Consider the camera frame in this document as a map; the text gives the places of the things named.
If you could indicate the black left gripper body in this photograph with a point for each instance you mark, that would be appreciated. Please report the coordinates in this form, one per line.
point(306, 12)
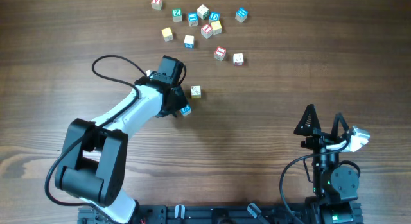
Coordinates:
point(179, 101)

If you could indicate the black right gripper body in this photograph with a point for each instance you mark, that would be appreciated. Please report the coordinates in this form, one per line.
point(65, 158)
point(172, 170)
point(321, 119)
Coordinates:
point(319, 143)

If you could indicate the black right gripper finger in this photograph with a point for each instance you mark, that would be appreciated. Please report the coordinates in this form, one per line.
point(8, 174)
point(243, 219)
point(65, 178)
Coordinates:
point(309, 123)
point(339, 120)

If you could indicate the blue X letter block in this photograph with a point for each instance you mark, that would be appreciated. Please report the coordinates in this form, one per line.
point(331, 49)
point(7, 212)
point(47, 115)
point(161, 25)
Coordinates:
point(185, 110)

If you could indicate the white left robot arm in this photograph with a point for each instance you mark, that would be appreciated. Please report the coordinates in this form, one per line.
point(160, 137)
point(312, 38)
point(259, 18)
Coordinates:
point(92, 163)

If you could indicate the white block blue 2 side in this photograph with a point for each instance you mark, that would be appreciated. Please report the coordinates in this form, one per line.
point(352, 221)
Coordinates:
point(189, 41)

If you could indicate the red I block lower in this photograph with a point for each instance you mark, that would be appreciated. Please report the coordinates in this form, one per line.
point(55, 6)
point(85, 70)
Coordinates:
point(220, 53)

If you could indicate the red i block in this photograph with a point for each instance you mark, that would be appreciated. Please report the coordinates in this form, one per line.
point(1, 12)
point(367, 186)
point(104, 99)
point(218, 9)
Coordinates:
point(220, 53)
point(206, 30)

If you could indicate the yellow S letter block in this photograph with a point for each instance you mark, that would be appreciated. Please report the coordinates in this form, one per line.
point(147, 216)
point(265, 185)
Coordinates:
point(167, 34)

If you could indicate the red I block upper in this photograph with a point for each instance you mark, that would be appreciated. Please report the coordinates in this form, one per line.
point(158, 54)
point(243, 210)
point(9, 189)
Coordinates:
point(206, 30)

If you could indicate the blue L letter block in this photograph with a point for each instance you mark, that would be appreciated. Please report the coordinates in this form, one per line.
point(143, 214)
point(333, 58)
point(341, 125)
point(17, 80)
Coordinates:
point(192, 19)

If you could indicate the yellow top block by D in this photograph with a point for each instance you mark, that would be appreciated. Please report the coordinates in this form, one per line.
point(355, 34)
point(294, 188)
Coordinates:
point(217, 27)

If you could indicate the green Z letter block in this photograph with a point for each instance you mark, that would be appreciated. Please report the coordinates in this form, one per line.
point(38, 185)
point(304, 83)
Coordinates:
point(177, 15)

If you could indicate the blue D letter block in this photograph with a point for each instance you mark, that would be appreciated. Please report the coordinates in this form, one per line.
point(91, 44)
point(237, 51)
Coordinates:
point(213, 17)

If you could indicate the white block green side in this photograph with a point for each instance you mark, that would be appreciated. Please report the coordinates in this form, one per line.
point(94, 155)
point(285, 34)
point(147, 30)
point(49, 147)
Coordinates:
point(202, 12)

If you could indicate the red Y block far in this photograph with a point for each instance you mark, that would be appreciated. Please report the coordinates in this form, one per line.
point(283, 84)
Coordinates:
point(156, 4)

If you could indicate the blue top block far right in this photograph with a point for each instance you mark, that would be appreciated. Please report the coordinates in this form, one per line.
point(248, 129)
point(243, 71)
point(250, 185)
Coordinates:
point(241, 15)

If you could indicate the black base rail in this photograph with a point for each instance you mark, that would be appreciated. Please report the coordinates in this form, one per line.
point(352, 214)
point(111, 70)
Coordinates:
point(277, 214)

